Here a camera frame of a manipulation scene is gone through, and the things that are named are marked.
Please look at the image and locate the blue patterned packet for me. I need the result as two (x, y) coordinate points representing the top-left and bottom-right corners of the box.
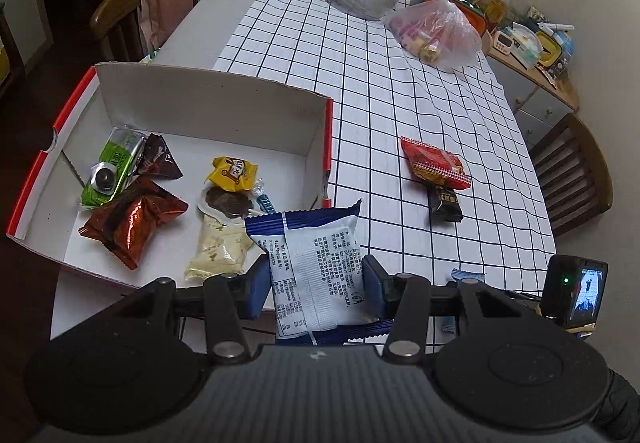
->
(555, 30), (576, 74)

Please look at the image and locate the clear-wrapped brown cookie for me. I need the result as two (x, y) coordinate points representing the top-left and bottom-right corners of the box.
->
(196, 185), (258, 224)

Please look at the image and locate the red and white cardboard box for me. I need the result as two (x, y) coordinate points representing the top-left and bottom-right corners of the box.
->
(6, 62), (335, 299)

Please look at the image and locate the cream nougat snack packet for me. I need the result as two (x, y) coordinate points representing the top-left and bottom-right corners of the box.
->
(184, 213), (256, 283)

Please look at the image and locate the red snack packet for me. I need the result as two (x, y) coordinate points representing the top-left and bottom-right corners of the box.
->
(400, 136), (472, 191)

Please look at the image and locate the white drawer cabinet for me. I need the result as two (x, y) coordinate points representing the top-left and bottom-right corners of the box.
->
(487, 48), (581, 148)

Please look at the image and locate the blue and white snack packet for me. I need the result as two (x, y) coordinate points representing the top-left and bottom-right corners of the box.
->
(244, 199), (396, 346)

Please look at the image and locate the green foil snack packet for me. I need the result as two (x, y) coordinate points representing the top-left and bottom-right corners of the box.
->
(80, 127), (147, 210)

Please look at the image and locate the dark wooden chair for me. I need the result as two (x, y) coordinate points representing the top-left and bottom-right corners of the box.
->
(527, 113), (613, 239)

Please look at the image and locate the plastic bag of snacks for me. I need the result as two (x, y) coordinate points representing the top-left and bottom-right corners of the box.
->
(382, 0), (482, 72)

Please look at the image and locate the white checkered tablecloth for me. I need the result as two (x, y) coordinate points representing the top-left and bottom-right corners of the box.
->
(212, 0), (558, 319)

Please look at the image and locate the yellow tissue box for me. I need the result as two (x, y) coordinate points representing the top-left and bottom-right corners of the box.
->
(537, 35), (566, 68)

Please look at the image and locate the white and green tissue pack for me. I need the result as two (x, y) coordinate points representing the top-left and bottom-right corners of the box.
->
(510, 22), (543, 68)

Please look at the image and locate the black snack packet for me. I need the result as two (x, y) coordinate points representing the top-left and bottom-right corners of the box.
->
(427, 183), (463, 224)

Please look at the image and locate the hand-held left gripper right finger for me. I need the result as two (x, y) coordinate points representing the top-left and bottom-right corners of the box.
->
(361, 254), (526, 366)

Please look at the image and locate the yellow snack packet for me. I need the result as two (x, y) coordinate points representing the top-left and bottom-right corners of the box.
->
(206, 156), (259, 194)

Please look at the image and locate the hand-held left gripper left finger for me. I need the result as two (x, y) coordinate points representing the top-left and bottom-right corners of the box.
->
(112, 255), (273, 364)

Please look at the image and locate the blue twist-wrapped candy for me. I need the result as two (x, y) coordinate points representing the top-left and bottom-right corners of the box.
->
(250, 178), (277, 216)

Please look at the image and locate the light blue snack packet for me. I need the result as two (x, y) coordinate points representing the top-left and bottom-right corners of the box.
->
(442, 268), (487, 334)

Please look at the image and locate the dark brown snack packet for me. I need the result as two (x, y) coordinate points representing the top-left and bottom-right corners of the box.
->
(135, 133), (184, 181)

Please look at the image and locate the red-brown foil snack packet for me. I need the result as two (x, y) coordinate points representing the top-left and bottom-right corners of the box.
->
(80, 177), (190, 270)

